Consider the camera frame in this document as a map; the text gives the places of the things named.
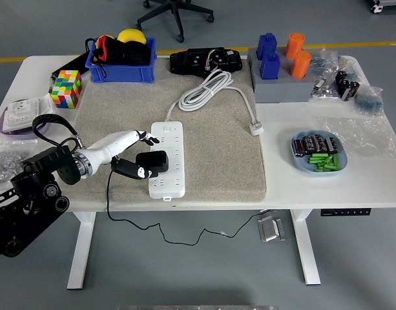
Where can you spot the long black box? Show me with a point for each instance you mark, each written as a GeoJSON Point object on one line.
{"type": "Point", "coordinates": [71, 64]}

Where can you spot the blue plastic bin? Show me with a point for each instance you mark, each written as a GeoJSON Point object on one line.
{"type": "Point", "coordinates": [120, 74]}

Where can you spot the metal foot pedal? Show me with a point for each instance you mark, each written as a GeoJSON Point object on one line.
{"type": "Point", "coordinates": [269, 230]}

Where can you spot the light blue tray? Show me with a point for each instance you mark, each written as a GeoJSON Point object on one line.
{"type": "Point", "coordinates": [299, 163]}

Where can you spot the orange cylinder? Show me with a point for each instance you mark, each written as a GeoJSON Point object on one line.
{"type": "Point", "coordinates": [294, 45]}
{"type": "Point", "coordinates": [300, 66]}

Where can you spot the black capacitor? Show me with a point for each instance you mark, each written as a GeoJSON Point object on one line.
{"type": "Point", "coordinates": [347, 91]}
{"type": "Point", "coordinates": [340, 80]}
{"type": "Point", "coordinates": [354, 88]}

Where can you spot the grey holder block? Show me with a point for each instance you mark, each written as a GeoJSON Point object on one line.
{"type": "Point", "coordinates": [281, 90]}

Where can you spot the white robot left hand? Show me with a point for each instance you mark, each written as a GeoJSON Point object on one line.
{"type": "Point", "coordinates": [104, 150]}

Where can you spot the clear bag of metal parts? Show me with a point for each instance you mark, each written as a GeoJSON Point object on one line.
{"type": "Point", "coordinates": [323, 92]}

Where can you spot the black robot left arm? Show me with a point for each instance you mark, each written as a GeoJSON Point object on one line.
{"type": "Point", "coordinates": [39, 161]}

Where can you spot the black desk control panel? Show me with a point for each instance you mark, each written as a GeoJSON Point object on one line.
{"type": "Point", "coordinates": [344, 212]}

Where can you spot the black cylinder battery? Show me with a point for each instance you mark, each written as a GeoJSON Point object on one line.
{"type": "Point", "coordinates": [298, 148]}
{"type": "Point", "coordinates": [320, 143]}
{"type": "Point", "coordinates": [331, 145]}
{"type": "Point", "coordinates": [308, 144]}

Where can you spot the blue bottle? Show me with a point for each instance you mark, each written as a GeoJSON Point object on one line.
{"type": "Point", "coordinates": [270, 68]}
{"type": "Point", "coordinates": [267, 45]}

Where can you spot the colourful puzzle cube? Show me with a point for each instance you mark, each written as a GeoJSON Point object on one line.
{"type": "Point", "coordinates": [66, 88]}

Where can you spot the aluminium frame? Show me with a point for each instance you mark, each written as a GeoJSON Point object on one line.
{"type": "Point", "coordinates": [386, 4]}

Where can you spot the grey-brown mat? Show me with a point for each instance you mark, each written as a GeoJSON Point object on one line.
{"type": "Point", "coordinates": [217, 155]}

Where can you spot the black office chair base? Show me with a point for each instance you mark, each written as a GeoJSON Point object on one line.
{"type": "Point", "coordinates": [176, 14]}

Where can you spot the white table leg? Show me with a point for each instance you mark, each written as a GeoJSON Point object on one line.
{"type": "Point", "coordinates": [306, 248]}
{"type": "Point", "coordinates": [83, 245]}

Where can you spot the clear bag of blue parts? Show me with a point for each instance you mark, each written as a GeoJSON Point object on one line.
{"type": "Point", "coordinates": [369, 101]}
{"type": "Point", "coordinates": [325, 63]}
{"type": "Point", "coordinates": [351, 66]}

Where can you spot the purple plate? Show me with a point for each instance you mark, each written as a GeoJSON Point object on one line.
{"type": "Point", "coordinates": [10, 134]}

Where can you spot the empty clear plastic bag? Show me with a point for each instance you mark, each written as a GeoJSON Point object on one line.
{"type": "Point", "coordinates": [362, 137]}

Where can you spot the yellow ball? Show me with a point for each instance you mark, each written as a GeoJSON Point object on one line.
{"type": "Point", "coordinates": [131, 34]}

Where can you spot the white cover plate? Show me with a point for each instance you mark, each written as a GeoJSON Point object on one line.
{"type": "Point", "coordinates": [46, 105]}

